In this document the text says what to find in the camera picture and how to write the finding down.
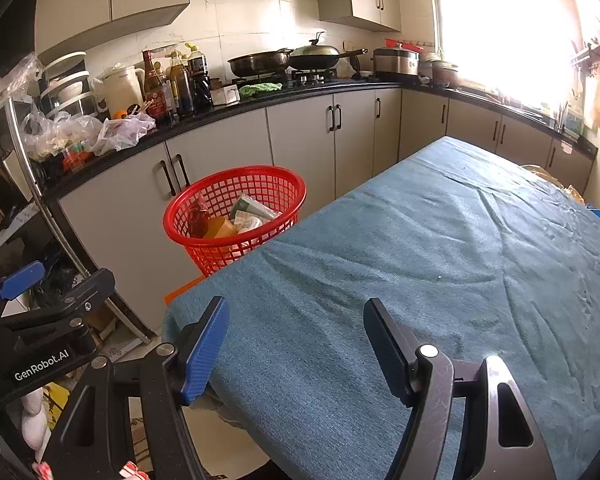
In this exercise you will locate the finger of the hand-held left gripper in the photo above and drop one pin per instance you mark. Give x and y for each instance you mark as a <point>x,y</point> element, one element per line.
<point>22,280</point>
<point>80,295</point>

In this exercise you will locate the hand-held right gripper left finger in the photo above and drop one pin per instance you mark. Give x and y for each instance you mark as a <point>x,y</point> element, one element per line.
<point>205,355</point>

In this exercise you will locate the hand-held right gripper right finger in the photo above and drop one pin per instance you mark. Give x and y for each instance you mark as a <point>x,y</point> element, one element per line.
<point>390,355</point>

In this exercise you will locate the yellow box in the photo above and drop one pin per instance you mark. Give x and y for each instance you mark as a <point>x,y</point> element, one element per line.
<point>220,227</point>

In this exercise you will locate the green toothpaste box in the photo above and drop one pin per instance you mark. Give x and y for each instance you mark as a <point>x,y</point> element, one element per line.
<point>250,212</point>

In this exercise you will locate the red mesh basket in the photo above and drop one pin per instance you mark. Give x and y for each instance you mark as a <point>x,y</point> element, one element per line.
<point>240,168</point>

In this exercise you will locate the person's left hand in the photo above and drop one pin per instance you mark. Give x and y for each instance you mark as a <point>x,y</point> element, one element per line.
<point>35,425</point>

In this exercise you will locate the orange stool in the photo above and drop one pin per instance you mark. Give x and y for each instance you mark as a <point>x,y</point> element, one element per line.
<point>180,291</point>

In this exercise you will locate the steel tube rack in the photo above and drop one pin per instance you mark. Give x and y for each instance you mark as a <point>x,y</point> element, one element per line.
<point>45,200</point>

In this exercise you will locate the red white patterned clothing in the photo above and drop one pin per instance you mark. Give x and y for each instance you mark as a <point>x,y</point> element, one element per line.
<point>130,471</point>

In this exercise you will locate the clear plastic bag with food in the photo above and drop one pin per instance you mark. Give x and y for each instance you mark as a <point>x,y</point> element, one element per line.
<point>55,132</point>

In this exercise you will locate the pink plastic bag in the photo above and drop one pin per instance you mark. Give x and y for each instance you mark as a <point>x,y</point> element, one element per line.
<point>125,132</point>

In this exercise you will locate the white dish rack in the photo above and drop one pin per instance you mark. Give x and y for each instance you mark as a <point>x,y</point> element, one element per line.
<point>67,85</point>

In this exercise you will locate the crumpled clear plastic bag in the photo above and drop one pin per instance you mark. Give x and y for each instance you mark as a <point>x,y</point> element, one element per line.
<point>10,77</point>

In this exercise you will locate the white electric kettle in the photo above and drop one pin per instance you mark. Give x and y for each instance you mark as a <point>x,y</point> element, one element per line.
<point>122,90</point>

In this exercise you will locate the cluster of sauce bottles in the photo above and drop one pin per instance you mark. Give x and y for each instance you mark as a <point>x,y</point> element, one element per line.
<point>180,85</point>

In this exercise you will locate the grey base cabinets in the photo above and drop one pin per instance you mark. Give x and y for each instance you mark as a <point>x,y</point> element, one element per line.
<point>300,135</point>

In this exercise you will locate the yellow plastic bag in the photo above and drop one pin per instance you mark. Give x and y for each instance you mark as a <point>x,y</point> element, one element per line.
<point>545,172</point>

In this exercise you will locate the white seasoning box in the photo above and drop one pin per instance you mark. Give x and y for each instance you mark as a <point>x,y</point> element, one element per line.
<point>225,94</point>

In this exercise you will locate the black kitchen countertop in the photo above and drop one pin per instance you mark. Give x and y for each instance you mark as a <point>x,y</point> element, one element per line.
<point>300,94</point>

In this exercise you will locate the dark cooking pot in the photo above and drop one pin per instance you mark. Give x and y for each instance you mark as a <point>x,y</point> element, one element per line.
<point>447,75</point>

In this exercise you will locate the gas stove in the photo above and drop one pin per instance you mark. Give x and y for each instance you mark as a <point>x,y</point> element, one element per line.
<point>305,79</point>

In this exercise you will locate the black wok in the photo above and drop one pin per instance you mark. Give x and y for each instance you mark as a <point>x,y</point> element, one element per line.
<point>257,62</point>

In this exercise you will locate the steel rice cooker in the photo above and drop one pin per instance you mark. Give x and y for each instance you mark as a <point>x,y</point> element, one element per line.
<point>395,62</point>

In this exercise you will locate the lidded wok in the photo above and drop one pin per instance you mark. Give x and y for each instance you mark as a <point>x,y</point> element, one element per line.
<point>312,55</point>

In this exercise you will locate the red basin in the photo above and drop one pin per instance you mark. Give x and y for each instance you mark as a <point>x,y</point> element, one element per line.
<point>405,45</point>

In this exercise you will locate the kitchen window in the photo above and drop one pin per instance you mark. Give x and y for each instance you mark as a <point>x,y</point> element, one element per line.
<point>505,25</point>

